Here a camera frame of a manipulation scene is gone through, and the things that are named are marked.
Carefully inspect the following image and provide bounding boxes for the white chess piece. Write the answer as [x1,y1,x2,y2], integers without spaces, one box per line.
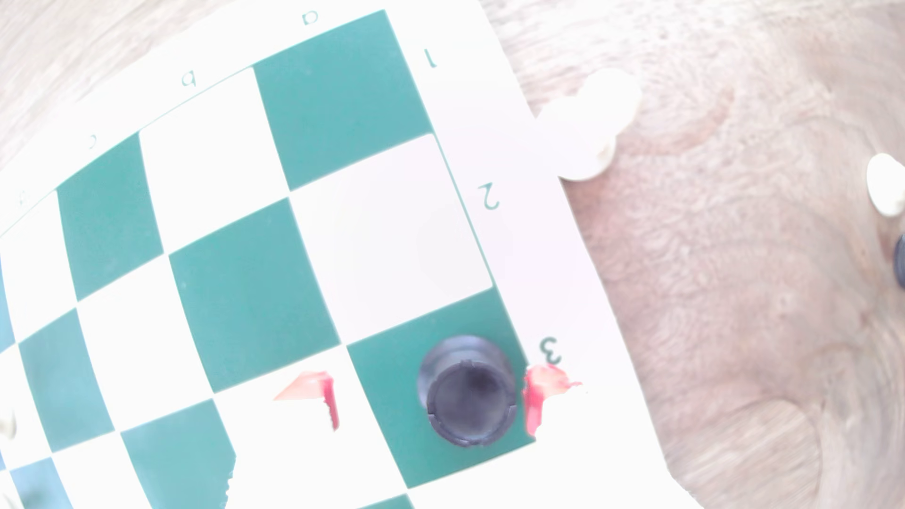
[866,152,905,218]

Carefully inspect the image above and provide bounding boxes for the green and white chess mat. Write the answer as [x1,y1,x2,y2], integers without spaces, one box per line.
[0,0,704,509]

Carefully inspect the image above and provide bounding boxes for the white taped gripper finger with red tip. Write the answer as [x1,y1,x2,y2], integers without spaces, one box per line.
[523,363,702,509]
[223,370,342,509]

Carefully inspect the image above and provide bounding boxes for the black chess rook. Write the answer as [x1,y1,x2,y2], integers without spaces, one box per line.
[416,335,518,448]

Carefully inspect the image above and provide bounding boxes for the white chess pawn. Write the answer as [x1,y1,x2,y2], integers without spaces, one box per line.
[534,67,643,182]

